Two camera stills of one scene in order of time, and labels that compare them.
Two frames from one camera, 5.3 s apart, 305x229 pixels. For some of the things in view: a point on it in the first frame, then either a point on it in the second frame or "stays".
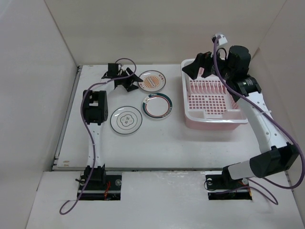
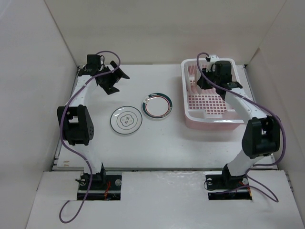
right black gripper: x=204 y=59 -> x=201 y=82
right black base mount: x=221 y=187 stays
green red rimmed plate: x=157 y=106 stays
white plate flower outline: x=126 y=120 stays
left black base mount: x=100 y=187 stays
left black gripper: x=129 y=86 -> x=115 y=77
